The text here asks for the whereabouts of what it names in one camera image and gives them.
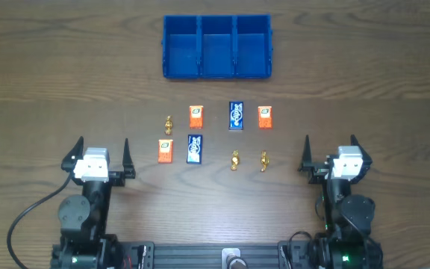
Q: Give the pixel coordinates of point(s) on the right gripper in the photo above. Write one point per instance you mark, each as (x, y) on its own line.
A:
(319, 172)

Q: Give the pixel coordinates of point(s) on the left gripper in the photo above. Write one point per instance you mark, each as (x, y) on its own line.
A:
(117, 177)

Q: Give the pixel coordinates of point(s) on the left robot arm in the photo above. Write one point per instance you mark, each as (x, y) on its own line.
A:
(88, 216)

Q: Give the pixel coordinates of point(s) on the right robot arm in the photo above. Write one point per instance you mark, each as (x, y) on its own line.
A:
(345, 224)

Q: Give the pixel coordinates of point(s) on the orange candy box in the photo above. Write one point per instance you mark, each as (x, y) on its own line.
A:
(196, 119)
(165, 154)
(265, 119)

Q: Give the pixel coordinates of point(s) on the gold wrapped candy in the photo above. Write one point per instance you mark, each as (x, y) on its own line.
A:
(168, 125)
(264, 161)
(234, 160)

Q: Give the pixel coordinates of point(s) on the blue candy pack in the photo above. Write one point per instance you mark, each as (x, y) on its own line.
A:
(236, 116)
(194, 149)

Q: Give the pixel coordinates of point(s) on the blue tray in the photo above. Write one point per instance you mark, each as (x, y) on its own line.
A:
(217, 56)

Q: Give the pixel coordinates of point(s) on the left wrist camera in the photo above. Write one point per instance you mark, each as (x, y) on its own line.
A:
(92, 164)

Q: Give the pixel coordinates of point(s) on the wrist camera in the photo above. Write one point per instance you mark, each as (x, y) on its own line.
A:
(92, 164)
(346, 161)

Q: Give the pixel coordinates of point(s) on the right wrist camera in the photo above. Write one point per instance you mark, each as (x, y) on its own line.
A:
(346, 161)

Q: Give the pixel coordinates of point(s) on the mounting rail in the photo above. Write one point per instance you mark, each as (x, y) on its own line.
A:
(207, 256)

